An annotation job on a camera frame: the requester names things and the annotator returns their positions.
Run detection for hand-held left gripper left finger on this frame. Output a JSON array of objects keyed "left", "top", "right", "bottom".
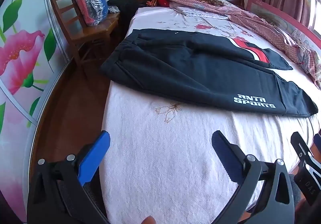
[{"left": 26, "top": 131, "right": 111, "bottom": 224}]

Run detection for pale folded floral cloth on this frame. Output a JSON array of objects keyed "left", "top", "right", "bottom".
[{"left": 175, "top": 5, "right": 229, "bottom": 18}]

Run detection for person's dark fleece clothing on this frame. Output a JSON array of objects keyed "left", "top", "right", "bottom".
[{"left": 81, "top": 174, "right": 305, "bottom": 224}]

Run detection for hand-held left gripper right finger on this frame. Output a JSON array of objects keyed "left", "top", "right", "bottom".
[{"left": 211, "top": 130, "right": 298, "bottom": 224}]

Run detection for bed with white floral sheet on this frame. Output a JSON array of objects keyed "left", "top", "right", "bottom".
[{"left": 100, "top": 6, "right": 321, "bottom": 220}]

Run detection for pink framed cartoon board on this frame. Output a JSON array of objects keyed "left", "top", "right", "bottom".
[{"left": 245, "top": 0, "right": 321, "bottom": 51}]

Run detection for black pants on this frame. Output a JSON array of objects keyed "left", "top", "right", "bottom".
[{"left": 100, "top": 28, "right": 319, "bottom": 117}]

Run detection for red patterned quilt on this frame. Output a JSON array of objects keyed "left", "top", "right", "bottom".
[{"left": 150, "top": 0, "right": 321, "bottom": 89}]

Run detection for pile of dark clothes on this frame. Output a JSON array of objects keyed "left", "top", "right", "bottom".
[{"left": 107, "top": 0, "right": 146, "bottom": 36}]

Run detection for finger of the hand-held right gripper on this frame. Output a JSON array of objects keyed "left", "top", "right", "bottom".
[
  {"left": 290, "top": 132, "right": 314, "bottom": 165},
  {"left": 313, "top": 133, "right": 321, "bottom": 153}
]

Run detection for wooden chair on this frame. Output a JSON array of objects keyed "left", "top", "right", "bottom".
[{"left": 50, "top": 0, "right": 120, "bottom": 64}]

